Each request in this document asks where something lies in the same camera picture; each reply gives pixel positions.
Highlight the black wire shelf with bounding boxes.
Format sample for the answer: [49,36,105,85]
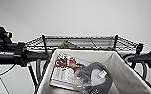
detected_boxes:
[24,33,145,94]

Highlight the pale woven basket dark spots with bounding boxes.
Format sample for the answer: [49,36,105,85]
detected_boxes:
[33,48,151,94]

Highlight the red white printed packet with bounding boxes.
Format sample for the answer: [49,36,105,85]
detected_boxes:
[49,52,87,92]

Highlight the black wrapped item white label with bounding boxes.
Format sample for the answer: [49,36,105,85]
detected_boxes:
[75,61,114,94]

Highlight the brown paper bag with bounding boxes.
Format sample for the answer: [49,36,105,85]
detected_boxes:
[59,39,79,50]

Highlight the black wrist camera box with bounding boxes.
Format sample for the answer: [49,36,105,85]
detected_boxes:
[0,25,14,47]

